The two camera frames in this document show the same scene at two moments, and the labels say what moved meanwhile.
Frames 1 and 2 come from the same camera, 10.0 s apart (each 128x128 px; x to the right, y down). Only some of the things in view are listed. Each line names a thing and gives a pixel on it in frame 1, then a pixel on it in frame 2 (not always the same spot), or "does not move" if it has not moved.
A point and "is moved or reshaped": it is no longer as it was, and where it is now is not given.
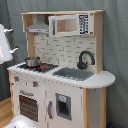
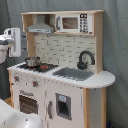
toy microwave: x=63 y=25 is moved or reshaped
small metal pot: x=33 y=61 does not move
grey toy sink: x=75 y=74 does not move
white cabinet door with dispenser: x=64 y=105 does not move
